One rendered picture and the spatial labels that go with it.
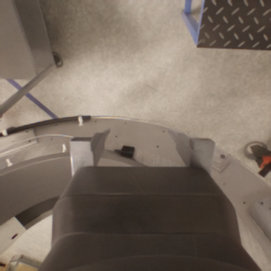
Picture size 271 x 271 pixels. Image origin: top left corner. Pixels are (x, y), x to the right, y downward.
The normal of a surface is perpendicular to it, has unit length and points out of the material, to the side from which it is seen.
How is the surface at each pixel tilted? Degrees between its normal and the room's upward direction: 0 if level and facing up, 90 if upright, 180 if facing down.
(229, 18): 0
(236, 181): 90
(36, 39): 0
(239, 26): 0
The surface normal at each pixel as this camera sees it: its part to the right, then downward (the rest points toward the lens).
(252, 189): -0.01, -0.76
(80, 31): -0.11, 0.64
